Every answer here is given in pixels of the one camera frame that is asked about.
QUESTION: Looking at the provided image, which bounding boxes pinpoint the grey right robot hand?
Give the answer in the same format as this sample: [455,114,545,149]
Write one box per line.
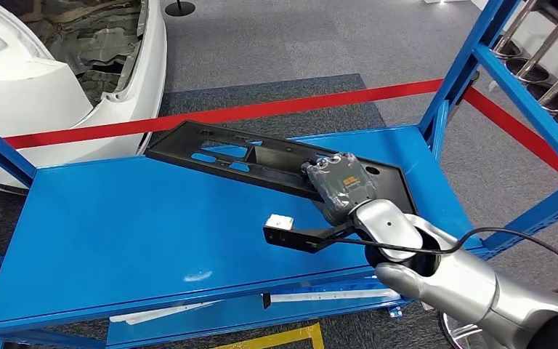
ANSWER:
[302,153,379,228]

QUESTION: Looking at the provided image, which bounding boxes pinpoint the black plastic plate bracket part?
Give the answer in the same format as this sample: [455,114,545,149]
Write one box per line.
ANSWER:
[144,120,419,217]

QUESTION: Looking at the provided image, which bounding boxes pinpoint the large blue metal shelf rack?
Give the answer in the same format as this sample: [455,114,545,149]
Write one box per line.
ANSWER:
[0,0,558,349]

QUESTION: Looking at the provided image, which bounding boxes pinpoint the white plastic crate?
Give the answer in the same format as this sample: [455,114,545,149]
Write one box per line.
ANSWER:
[269,288,401,303]

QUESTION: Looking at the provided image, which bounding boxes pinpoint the long red barrier belt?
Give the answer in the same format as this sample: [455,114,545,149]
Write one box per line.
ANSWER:
[0,78,445,156]

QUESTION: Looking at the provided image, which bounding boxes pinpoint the yellow floor tape square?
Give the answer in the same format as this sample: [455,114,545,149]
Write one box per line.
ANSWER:
[214,321,326,349]

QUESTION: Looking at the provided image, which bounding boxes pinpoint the white plastic tray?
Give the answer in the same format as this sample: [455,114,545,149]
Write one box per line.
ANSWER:
[109,300,222,325]

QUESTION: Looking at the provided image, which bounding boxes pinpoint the black round stand base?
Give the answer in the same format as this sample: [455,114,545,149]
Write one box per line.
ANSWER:
[164,0,197,17]

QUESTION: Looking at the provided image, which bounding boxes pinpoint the white car body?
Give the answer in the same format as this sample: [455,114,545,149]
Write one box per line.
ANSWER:
[0,0,168,196]

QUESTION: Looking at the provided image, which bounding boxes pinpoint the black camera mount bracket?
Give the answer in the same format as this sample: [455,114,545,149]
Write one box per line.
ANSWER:
[262,220,357,254]

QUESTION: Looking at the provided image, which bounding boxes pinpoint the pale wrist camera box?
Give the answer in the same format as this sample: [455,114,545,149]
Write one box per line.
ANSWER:
[264,214,295,230]

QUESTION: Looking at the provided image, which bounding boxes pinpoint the dark barrier post behind rack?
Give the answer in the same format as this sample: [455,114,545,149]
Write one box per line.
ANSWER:
[447,71,481,124]

